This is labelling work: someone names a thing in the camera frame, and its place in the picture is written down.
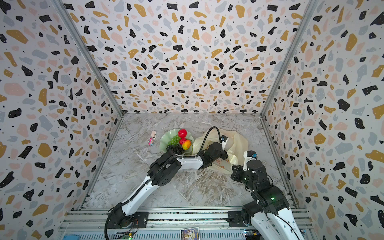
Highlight red yellow mango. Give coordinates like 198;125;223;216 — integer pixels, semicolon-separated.
182;140;192;150

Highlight round red fruit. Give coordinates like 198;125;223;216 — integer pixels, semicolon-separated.
178;129;188;139

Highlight dark grape bunch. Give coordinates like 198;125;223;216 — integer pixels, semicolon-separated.
166;144;185;155

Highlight green grape bunch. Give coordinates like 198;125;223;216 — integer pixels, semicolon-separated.
168;135;181;146

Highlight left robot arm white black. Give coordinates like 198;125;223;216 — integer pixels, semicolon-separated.
105;141;228;231

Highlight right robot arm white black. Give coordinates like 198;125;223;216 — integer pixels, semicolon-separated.
231;159;304;240

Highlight green scalloped plate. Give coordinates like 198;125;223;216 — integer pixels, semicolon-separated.
159;129;195;155

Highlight purple printed card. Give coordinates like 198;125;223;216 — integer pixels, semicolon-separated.
181;227;200;240

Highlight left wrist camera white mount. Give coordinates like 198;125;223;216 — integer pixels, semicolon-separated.
220;135;229;151

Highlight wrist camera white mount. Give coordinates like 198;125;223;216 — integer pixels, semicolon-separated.
220;135;229;151
243;151;258;171

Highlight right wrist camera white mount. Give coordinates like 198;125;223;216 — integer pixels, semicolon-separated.
243;151;258;171

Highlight left black corrugated cable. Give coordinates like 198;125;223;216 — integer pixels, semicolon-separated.
103;125;224;240

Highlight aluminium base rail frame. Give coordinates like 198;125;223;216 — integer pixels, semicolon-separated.
57;207;317;240

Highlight left aluminium corner post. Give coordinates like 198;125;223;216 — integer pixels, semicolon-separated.
51;1;124;118

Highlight aluminium corner post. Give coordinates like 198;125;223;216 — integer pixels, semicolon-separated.
260;0;319;118
51;1;124;118

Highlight right aluminium corner post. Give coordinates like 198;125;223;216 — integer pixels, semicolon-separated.
260;0;319;118

